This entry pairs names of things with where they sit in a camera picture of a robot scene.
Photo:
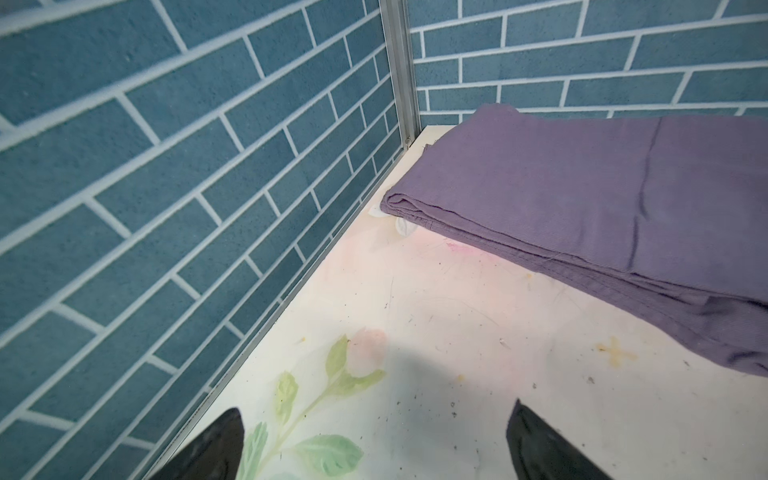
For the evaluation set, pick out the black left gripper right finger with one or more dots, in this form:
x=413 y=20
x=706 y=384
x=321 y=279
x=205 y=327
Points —
x=538 y=451

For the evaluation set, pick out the aluminium corner post left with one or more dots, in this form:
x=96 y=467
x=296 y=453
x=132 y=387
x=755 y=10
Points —
x=398 y=43

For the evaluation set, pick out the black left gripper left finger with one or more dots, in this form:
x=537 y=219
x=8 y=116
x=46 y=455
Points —
x=216 y=453

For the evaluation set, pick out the purple trousers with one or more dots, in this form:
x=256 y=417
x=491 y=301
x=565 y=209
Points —
x=662 y=217

